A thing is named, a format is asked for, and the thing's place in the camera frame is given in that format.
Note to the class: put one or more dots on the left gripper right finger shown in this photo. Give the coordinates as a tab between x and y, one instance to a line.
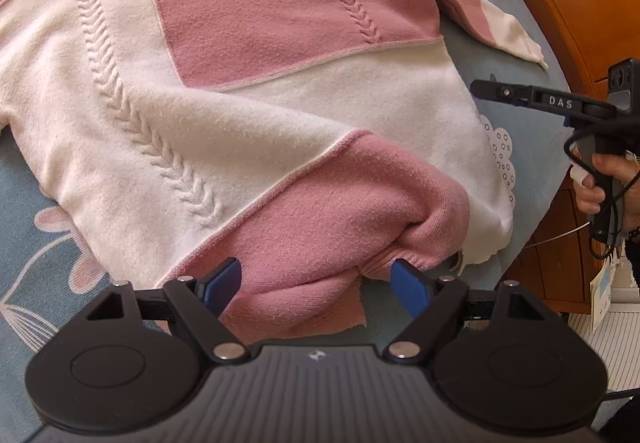
434	304

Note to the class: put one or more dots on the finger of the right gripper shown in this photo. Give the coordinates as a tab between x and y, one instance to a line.
500	92

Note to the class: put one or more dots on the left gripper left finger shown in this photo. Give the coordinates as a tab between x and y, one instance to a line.
196	304

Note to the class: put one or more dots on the pink and cream sweater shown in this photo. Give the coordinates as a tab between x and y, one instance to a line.
314	140

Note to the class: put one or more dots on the wooden nightstand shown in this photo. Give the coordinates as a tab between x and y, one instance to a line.
556	264

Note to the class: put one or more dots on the blue floral bed sheet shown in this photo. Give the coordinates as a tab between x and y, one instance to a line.
38	253

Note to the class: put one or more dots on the white paper tag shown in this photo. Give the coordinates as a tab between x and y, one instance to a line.
600	294

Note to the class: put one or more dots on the white radiator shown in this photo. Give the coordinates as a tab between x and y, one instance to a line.
616	340

